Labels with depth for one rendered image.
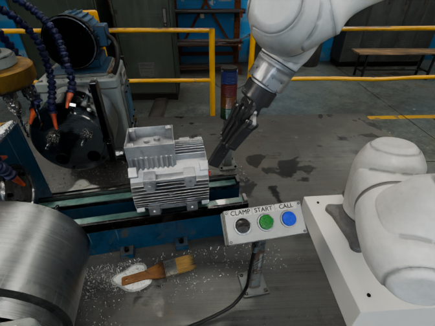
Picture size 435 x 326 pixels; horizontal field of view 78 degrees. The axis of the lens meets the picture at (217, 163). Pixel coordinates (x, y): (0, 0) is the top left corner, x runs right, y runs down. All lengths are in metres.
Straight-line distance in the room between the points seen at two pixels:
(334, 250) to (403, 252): 0.28
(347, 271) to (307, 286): 0.12
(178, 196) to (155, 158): 0.12
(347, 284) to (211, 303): 0.33
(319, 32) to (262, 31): 0.08
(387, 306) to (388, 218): 0.23
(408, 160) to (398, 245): 0.23
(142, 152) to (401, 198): 0.55
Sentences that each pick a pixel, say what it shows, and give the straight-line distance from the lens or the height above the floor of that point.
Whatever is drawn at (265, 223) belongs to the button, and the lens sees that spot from 0.57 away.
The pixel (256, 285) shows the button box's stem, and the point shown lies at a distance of 0.79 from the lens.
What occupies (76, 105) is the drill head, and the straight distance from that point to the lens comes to 0.94.
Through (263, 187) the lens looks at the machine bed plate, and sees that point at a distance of 1.07.
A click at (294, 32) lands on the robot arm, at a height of 1.42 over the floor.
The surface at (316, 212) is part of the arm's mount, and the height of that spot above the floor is 0.87.
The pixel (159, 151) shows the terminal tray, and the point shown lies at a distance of 0.68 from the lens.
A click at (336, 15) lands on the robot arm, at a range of 0.45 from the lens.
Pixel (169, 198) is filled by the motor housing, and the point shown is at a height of 1.01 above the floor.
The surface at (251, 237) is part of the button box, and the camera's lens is 0.57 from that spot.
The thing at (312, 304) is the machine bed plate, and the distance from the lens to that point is 0.81.
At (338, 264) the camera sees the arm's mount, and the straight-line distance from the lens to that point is 0.79.
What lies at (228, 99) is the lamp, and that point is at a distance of 1.00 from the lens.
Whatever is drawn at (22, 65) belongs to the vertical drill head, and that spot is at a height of 1.33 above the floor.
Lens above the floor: 1.49
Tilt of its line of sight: 36 degrees down
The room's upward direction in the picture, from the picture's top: straight up
